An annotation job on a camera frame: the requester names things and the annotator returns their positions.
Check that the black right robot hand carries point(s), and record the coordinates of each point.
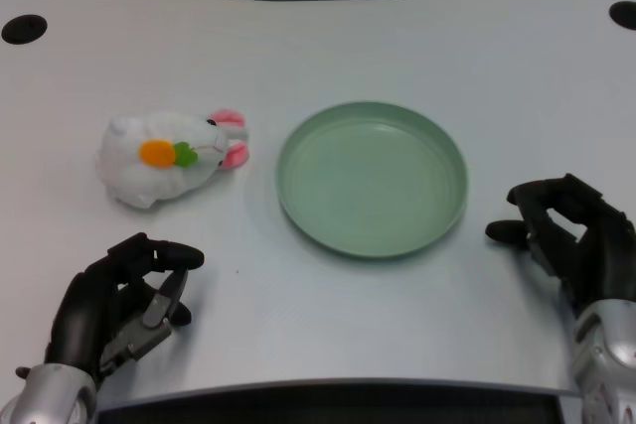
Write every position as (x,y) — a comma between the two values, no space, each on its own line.
(603,255)

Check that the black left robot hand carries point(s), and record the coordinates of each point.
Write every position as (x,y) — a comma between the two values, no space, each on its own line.
(84,305)

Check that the white rabbit doll with carrot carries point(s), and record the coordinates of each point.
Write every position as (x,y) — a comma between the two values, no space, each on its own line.
(149,181)

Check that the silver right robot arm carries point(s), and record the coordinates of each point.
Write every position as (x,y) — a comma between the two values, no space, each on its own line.
(608,359)

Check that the green round plate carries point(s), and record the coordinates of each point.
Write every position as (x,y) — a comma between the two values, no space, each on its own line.
(372,181)

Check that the dark robot torso panel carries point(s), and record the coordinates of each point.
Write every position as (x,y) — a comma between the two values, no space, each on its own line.
(323,409)

